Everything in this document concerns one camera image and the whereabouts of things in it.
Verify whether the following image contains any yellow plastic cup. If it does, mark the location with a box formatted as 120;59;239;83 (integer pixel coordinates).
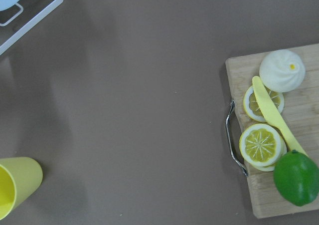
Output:
0;157;43;219

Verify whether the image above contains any white steamed bun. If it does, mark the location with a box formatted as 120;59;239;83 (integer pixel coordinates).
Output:
259;49;306;93

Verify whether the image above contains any lemon half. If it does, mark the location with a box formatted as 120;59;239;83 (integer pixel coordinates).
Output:
239;123;287;172

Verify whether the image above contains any green lime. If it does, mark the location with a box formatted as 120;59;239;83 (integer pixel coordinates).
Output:
273;150;319;207

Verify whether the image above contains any lemon slice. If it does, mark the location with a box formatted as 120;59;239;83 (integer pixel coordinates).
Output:
243;86;285;122

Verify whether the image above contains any yellow plastic spoon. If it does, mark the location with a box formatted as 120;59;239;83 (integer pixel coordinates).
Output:
252;76;308;156

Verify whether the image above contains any cup rack with pastel cups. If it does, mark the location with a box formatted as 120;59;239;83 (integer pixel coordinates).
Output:
0;0;64;54

